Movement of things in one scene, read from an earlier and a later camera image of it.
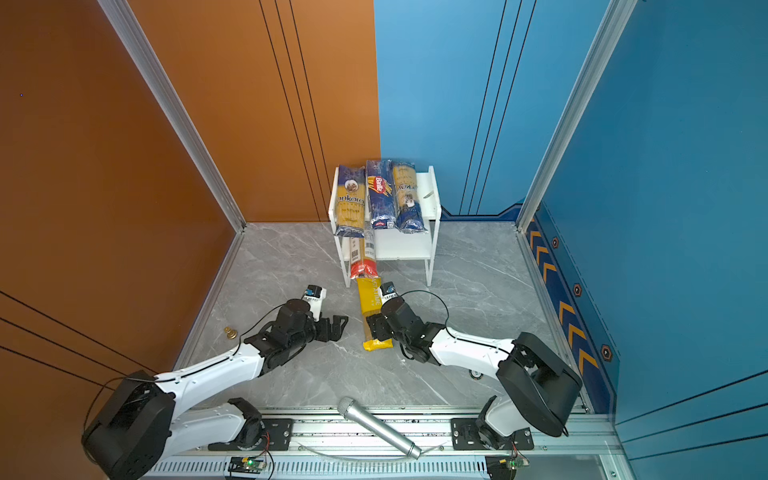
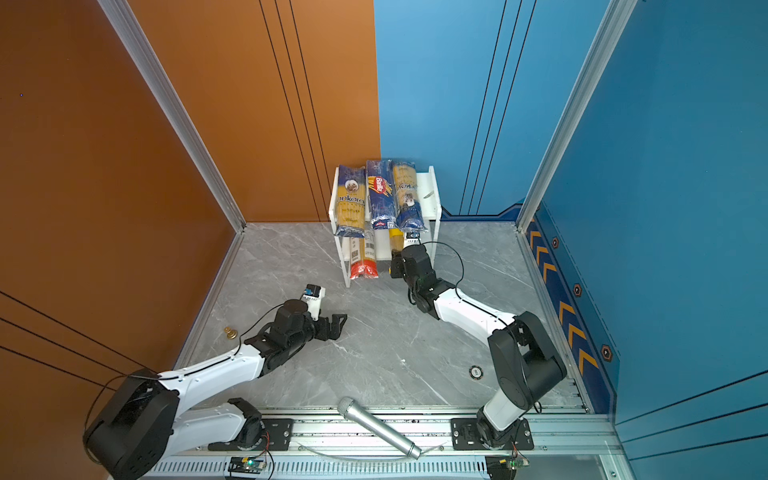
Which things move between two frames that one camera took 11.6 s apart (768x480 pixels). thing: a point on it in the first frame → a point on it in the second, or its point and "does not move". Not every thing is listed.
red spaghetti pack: x=363 y=261 does not move
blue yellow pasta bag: x=351 y=201 does not move
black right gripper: x=377 y=326 → x=398 y=260
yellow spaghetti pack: x=369 y=298 → x=396 y=239
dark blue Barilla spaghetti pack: x=380 y=193 does not move
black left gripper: x=326 y=334 does not move
